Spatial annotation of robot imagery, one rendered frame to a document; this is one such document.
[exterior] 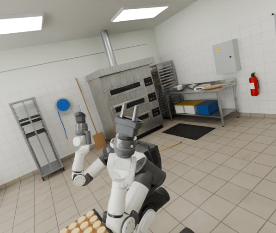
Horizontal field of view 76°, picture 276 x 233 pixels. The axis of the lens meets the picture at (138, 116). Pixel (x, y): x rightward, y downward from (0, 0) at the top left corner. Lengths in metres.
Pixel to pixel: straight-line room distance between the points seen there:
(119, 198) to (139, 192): 0.14
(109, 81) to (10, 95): 2.33
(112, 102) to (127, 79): 0.72
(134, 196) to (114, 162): 0.21
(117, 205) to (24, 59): 4.70
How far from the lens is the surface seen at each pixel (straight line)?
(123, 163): 0.76
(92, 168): 1.33
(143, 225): 1.29
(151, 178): 0.94
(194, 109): 5.11
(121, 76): 4.55
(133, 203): 0.89
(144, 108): 4.84
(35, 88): 5.10
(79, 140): 1.26
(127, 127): 0.70
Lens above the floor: 1.69
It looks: 13 degrees down
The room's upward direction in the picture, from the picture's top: 16 degrees counter-clockwise
